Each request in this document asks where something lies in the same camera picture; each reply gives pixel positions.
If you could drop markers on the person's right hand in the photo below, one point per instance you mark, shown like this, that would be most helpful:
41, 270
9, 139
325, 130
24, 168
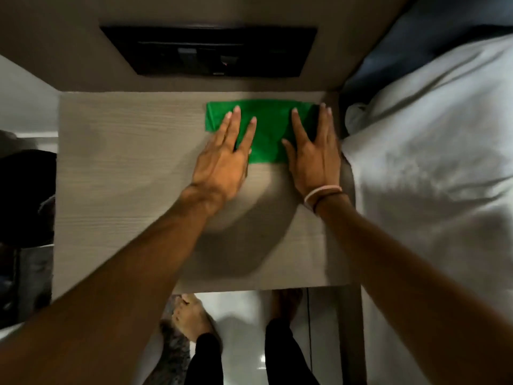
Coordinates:
316, 164

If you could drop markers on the person's left hand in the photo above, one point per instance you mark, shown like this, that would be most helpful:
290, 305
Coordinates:
216, 168

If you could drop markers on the person's right middle finger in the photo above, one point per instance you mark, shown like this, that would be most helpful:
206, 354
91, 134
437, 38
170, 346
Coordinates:
323, 122

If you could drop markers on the person's left middle finger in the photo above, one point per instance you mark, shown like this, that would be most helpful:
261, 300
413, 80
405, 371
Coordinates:
232, 126

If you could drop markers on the person's right thumb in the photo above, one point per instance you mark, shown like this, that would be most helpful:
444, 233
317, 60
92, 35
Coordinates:
288, 147

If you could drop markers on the person's left thumb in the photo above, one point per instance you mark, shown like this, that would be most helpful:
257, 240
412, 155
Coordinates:
249, 151

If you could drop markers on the green cloth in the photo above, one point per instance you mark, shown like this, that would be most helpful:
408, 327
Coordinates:
272, 128

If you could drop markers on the person's left forearm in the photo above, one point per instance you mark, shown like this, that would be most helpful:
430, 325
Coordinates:
100, 300

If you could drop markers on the person's right forearm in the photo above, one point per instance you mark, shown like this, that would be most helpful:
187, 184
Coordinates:
421, 300

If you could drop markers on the pink wrist band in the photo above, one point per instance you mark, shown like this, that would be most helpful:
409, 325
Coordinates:
320, 191

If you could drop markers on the white bed duvet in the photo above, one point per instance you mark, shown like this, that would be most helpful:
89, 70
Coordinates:
437, 176

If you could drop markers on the dark blue pillow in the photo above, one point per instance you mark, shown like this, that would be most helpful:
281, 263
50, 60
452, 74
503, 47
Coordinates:
416, 32

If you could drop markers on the person's right foot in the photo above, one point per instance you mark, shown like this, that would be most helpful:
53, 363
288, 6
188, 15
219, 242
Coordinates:
287, 304

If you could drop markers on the person's foot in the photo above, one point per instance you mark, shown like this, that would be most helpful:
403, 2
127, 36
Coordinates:
193, 316
287, 304

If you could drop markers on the person's left foot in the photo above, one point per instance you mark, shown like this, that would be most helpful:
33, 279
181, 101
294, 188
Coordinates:
193, 316

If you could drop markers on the wooden table leg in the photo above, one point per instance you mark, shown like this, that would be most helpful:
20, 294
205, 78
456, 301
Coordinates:
350, 336

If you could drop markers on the person's right leg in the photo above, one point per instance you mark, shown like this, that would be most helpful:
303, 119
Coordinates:
286, 356

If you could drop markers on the person's leg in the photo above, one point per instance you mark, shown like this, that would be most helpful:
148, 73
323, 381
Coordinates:
286, 356
206, 362

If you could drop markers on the person's left leg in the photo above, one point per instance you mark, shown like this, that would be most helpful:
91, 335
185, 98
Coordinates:
206, 362

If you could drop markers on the black chair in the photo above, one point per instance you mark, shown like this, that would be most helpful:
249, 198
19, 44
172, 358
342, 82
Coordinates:
26, 196

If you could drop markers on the grey patterned floor mat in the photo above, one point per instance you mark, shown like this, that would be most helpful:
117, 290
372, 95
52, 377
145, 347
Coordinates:
170, 356

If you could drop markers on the black wall television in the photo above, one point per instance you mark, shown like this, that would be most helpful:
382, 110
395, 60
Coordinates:
208, 52

